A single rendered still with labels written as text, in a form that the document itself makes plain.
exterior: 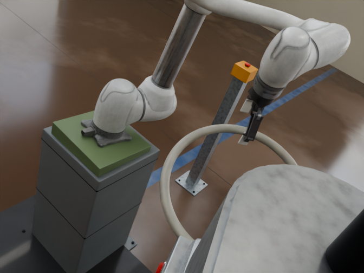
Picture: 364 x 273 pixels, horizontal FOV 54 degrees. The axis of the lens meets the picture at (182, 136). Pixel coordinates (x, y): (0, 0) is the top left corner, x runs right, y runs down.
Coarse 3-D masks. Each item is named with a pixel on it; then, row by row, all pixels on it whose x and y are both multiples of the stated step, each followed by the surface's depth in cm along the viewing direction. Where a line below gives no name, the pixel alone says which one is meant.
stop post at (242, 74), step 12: (240, 72) 221; (252, 72) 220; (240, 84) 226; (228, 96) 234; (228, 108) 237; (216, 120) 246; (228, 120) 248; (204, 144) 259; (216, 144) 260; (204, 156) 263; (192, 168) 274; (204, 168) 275; (180, 180) 282; (192, 180) 278; (192, 192) 276
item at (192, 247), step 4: (196, 240) 46; (192, 244) 46; (196, 244) 45; (188, 248) 46; (192, 248) 45; (188, 252) 45; (192, 252) 44; (188, 256) 44; (184, 260) 44; (188, 260) 43; (184, 264) 43; (180, 268) 44; (184, 268) 42; (180, 272) 42; (184, 272) 42
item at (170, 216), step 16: (208, 128) 120; (224, 128) 122; (240, 128) 123; (176, 144) 116; (272, 144) 122; (288, 160) 120; (160, 176) 110; (160, 192) 106; (176, 224) 101; (192, 240) 100
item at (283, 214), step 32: (256, 192) 33; (288, 192) 34; (320, 192) 36; (352, 192) 38; (224, 224) 29; (256, 224) 30; (288, 224) 31; (320, 224) 32; (192, 256) 37; (224, 256) 26; (256, 256) 27; (288, 256) 28; (320, 256) 29
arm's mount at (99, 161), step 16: (64, 128) 157; (80, 128) 161; (128, 128) 175; (64, 144) 157; (80, 144) 154; (96, 144) 158; (112, 144) 162; (128, 144) 166; (144, 144) 171; (80, 160) 154; (96, 160) 150; (112, 160) 153; (128, 160) 162
